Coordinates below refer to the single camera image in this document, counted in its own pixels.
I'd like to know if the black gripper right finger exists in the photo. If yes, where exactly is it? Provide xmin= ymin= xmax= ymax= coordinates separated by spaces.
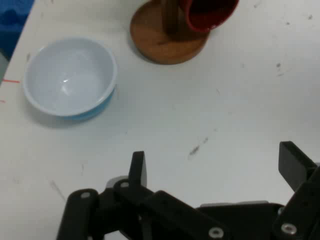
xmin=272 ymin=140 xmax=320 ymax=240

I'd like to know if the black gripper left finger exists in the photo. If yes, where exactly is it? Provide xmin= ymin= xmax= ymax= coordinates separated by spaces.
xmin=56 ymin=150 xmax=231 ymax=240

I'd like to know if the white bowl with blue outside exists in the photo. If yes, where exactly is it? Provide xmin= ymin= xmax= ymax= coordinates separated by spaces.
xmin=23 ymin=36 xmax=119 ymax=123

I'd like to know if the wooden mug tree stand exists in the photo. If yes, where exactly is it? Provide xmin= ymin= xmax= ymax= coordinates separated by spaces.
xmin=129 ymin=0 xmax=210 ymax=65

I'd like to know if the red mug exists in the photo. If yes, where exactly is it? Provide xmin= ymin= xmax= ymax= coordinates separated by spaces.
xmin=184 ymin=0 xmax=240 ymax=33

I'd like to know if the dark blue foam mat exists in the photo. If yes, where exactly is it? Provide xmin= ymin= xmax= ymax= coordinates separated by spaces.
xmin=0 ymin=0 xmax=34 ymax=61

